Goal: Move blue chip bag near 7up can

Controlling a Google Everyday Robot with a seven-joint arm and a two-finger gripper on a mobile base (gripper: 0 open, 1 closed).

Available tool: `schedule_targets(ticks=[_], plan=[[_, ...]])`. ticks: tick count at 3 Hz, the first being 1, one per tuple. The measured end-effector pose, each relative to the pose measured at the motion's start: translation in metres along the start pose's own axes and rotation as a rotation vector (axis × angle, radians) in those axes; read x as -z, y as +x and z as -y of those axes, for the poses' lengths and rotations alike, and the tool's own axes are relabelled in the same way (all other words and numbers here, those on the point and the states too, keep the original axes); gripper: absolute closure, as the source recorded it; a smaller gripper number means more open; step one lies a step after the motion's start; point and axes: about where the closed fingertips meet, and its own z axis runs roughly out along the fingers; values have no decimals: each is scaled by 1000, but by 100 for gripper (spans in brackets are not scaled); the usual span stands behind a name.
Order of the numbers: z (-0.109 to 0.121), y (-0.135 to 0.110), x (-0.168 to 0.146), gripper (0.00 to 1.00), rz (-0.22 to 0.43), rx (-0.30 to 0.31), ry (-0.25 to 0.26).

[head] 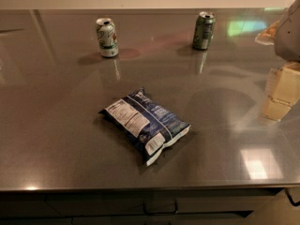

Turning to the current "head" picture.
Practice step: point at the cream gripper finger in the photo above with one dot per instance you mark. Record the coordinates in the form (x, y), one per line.
(283, 84)
(275, 109)

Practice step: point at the blue chip bag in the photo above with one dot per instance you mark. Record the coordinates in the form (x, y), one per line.
(149, 127)

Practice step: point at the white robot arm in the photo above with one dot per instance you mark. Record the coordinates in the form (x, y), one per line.
(287, 36)

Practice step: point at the green soda can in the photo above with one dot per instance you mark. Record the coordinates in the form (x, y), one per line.
(204, 30)

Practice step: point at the white 7up can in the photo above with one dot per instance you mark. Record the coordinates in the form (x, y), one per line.
(106, 37)

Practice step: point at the black drawer handle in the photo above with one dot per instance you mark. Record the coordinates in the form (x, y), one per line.
(160, 212)

